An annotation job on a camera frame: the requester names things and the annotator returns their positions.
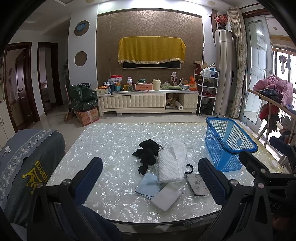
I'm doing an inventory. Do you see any grey fuzzy cloth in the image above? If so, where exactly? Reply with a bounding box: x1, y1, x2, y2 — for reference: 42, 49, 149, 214
186, 174, 210, 196

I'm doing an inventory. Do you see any blue plastic laundry basket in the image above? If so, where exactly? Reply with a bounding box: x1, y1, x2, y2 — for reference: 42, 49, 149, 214
205, 117, 258, 172

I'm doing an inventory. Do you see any white waffle towel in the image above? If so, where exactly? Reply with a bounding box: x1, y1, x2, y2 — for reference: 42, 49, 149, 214
158, 140, 187, 183

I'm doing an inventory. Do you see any white sponge cloth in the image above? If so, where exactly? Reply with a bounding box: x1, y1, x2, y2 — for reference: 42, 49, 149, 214
151, 183, 182, 212

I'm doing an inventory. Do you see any light blue cloth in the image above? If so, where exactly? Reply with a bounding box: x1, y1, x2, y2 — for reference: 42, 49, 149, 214
135, 173, 161, 199

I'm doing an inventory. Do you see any black plush toy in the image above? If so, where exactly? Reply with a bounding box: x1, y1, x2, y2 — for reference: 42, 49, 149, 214
132, 139, 161, 175

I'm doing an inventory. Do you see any cardboard box on floor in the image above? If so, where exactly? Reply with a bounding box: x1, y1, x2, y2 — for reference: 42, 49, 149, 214
74, 108, 99, 126

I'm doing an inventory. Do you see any grey chair with lace cover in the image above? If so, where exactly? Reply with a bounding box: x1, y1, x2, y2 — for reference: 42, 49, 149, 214
1, 129, 66, 225

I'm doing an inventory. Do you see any dark green plastic bag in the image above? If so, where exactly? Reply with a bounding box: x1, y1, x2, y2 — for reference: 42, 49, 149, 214
68, 85, 98, 112

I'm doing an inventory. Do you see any paper towel roll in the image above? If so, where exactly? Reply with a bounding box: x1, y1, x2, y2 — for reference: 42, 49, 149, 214
175, 101, 184, 110

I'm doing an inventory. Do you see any red hanging garment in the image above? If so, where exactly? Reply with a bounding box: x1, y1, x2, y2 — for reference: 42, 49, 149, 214
258, 104, 280, 133

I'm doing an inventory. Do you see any white tv cabinet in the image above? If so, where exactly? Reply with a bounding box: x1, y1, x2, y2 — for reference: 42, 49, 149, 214
98, 89, 199, 116

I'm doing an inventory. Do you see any tall standing air conditioner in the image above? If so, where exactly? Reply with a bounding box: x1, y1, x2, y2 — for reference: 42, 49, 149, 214
214, 29, 233, 115

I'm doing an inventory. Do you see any white metal shelf rack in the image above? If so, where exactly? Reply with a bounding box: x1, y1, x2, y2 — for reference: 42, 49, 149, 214
194, 66, 219, 115

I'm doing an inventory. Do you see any orange bag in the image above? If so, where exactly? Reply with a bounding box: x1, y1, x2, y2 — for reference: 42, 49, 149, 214
189, 76, 197, 91

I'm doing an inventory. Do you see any red white snack box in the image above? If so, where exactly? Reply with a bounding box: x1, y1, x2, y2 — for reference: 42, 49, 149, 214
111, 75, 122, 86

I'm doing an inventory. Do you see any pink storage box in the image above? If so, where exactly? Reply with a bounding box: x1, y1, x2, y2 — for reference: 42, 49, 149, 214
135, 83, 153, 91

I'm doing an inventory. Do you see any pink clothes pile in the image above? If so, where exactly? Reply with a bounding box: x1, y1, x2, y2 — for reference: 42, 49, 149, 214
253, 75, 293, 106

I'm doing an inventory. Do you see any cream cylindrical jar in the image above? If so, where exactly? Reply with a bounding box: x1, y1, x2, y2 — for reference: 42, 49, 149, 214
152, 79, 161, 91

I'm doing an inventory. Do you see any yellow tv cover cloth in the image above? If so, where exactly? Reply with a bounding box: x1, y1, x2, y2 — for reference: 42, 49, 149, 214
118, 36, 186, 65

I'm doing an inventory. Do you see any patterned beige curtain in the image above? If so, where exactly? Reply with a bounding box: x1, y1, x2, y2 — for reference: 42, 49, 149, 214
227, 6, 247, 118

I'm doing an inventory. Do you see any red flower vase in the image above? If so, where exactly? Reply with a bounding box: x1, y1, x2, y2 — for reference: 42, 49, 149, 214
213, 14, 229, 30

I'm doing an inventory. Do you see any wooden drying rail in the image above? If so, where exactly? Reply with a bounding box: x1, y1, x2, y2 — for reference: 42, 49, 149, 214
248, 89, 296, 120

